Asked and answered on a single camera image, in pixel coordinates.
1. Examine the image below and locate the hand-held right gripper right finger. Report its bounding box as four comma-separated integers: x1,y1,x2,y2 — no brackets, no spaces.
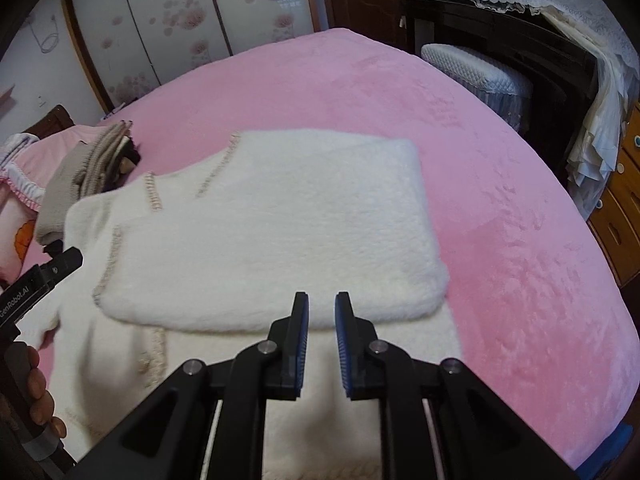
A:
334,291,581,480

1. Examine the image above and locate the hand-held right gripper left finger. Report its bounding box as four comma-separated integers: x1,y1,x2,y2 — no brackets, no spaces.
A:
65,291,311,480

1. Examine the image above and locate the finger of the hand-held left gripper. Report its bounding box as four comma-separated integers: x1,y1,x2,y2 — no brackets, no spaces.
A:
43,246,84,284

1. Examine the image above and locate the white fluffy coat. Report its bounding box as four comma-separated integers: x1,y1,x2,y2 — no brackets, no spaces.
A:
17,130,463,480

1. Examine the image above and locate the person's left hand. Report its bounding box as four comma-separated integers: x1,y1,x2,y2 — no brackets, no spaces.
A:
26,347,67,441

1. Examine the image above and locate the grey-beige folded knit garment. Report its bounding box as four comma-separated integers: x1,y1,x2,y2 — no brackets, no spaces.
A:
34,144,123,244

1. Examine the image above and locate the tan striped folded garment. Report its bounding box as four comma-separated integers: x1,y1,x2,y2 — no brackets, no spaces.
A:
74,122,134,197

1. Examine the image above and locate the pink striped cloth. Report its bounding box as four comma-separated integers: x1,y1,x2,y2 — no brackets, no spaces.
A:
0,133,41,169

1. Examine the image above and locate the dark brown folded garment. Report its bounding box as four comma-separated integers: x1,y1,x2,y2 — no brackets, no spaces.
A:
116,134,144,182

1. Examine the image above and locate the wooden headboard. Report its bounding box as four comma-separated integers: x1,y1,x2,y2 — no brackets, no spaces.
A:
22,104,76,137

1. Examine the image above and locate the pink plush bed blanket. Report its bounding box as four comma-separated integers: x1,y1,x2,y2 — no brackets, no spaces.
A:
30,27,640,476

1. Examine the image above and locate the floral sliding door wardrobe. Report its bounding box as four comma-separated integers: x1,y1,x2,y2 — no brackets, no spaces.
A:
60,0,322,112

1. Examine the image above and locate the blue bed sheet edge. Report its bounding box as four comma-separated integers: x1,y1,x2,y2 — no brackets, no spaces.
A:
575,422,636,479

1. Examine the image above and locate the wooden drawer cabinet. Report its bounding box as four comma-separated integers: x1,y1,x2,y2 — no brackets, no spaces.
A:
587,102,640,289

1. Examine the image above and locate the white quilted stool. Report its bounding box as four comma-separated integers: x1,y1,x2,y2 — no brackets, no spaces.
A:
420,42,535,132

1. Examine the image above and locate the black piano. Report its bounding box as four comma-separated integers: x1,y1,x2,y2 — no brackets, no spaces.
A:
402,0,601,187

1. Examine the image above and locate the wall cable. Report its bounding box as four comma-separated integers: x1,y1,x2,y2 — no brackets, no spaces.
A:
24,12,69,54

